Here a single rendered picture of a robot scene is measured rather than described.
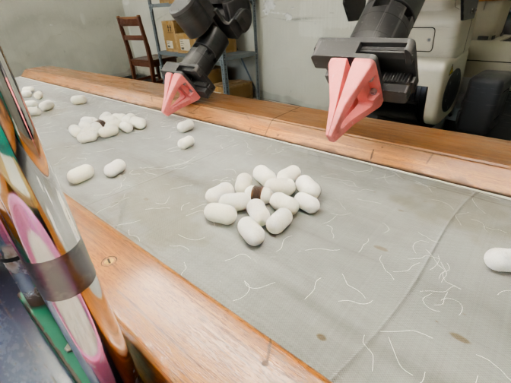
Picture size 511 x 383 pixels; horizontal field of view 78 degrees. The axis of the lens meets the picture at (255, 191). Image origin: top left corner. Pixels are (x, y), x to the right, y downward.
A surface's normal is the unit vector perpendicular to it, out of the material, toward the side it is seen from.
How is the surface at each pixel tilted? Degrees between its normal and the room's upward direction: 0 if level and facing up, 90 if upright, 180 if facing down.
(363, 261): 0
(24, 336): 0
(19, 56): 90
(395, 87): 41
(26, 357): 0
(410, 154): 45
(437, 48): 98
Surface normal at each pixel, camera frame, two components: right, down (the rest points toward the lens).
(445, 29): -0.70, 0.50
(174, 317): -0.05, -0.86
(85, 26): 0.70, 0.33
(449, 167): -0.49, -0.31
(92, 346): 0.39, 0.45
